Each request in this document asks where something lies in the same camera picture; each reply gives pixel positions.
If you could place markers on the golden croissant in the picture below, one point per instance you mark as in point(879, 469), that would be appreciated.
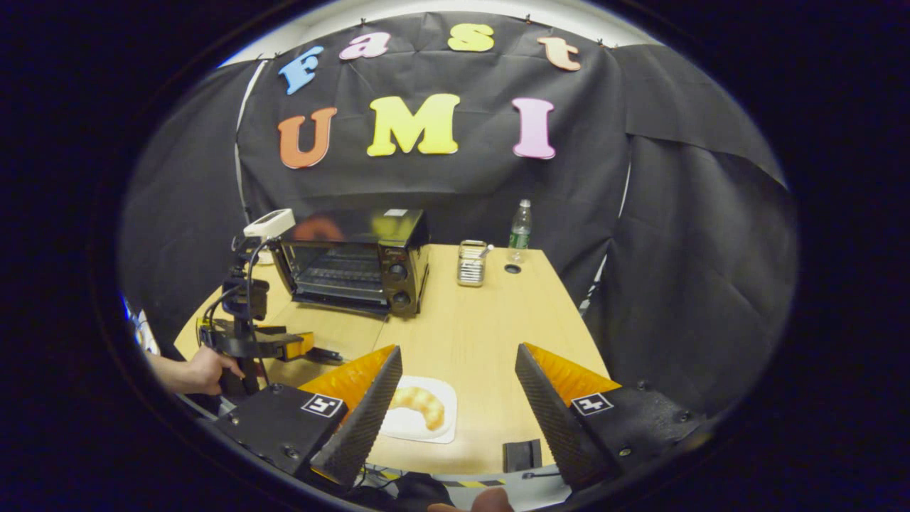
point(423, 404)

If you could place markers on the small black clamp block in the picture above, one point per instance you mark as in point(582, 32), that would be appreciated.
point(522, 455)

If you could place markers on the yellow black hazard tape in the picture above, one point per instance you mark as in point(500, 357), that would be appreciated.
point(469, 483)

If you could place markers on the black backdrop cloth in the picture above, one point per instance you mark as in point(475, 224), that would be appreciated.
point(675, 249)

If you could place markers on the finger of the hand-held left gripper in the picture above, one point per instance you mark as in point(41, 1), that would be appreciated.
point(270, 330)
point(298, 346)

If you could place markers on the white square plate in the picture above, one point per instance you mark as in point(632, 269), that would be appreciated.
point(426, 434)

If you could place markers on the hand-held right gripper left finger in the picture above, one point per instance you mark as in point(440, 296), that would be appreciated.
point(355, 427)

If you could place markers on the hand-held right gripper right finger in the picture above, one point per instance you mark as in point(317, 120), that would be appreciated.
point(561, 427)

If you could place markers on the glass container with spoon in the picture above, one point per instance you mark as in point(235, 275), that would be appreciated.
point(470, 264)

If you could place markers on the black electric oven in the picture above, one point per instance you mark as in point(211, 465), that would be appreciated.
point(387, 263)

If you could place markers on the clear plastic bottle green label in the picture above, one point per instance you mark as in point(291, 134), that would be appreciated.
point(520, 231)

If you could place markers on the white toaster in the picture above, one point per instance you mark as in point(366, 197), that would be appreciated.
point(264, 256)

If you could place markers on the person's dark clothing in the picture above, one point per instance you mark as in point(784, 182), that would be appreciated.
point(423, 492)

